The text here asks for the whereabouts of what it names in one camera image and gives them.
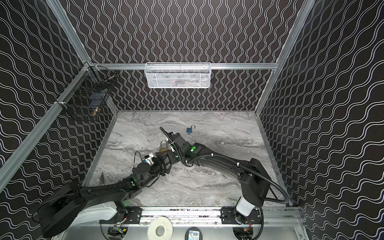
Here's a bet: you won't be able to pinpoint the large brass padlock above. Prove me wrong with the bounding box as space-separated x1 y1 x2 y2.
159 140 169 154

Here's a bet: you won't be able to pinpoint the white tape roll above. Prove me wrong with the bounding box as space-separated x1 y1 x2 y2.
147 217 173 240

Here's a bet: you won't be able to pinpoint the black wire mesh basket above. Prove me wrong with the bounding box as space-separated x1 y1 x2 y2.
58 62 118 123

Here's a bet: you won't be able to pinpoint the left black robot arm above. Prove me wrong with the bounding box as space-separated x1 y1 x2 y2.
36 157 173 239

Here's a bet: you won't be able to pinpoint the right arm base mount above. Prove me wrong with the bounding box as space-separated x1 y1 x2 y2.
220 207 262 225

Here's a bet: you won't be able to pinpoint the black round labelled puck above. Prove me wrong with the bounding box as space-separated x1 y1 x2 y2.
185 227 203 240

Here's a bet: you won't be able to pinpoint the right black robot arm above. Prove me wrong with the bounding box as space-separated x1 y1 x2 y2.
165 132 272 217

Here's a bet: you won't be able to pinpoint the small blue padlock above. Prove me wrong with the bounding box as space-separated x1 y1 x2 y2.
186 125 196 135

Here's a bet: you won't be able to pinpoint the scissors with pale handles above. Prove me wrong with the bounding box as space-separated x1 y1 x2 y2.
99 173 105 186

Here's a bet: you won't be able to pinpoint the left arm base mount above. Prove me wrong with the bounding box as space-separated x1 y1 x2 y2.
99 207 143 225

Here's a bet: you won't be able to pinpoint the white wire mesh basket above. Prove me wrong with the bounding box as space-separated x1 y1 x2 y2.
144 62 212 89

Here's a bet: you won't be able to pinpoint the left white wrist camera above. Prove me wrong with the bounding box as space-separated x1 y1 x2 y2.
142 154 154 166

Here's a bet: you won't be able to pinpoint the black corrugated cable conduit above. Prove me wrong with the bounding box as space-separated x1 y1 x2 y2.
185 153 291 204

